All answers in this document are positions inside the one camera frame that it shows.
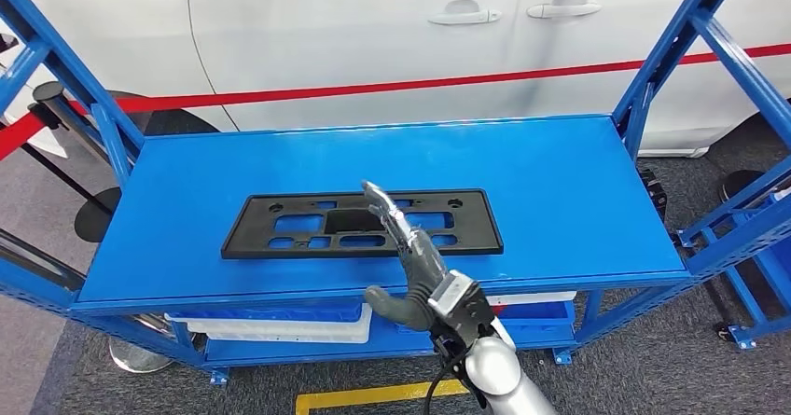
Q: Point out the black ribbed block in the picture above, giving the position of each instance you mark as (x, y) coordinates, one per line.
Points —
(655, 193)

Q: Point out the blue wheeled shelf rack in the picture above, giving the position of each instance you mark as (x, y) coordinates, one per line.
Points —
(741, 301)

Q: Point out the black round stand base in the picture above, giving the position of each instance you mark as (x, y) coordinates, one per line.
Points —
(741, 183)

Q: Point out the white car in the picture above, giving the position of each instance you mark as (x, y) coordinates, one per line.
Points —
(340, 41)

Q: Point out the chrome barrier stanchion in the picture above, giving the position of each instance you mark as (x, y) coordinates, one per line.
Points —
(49, 94)
(139, 356)

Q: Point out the black plastic plate frame part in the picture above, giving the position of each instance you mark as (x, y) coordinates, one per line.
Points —
(476, 233)

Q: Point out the red barrier belt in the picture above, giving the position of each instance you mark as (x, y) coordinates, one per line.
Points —
(371, 88)

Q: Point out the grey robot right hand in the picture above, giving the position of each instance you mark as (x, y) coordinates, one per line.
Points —
(423, 264)

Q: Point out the blue metal shelf rack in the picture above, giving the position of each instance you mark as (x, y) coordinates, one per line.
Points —
(556, 183)

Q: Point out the black barrier stanchion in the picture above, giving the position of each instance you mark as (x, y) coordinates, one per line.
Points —
(96, 214)

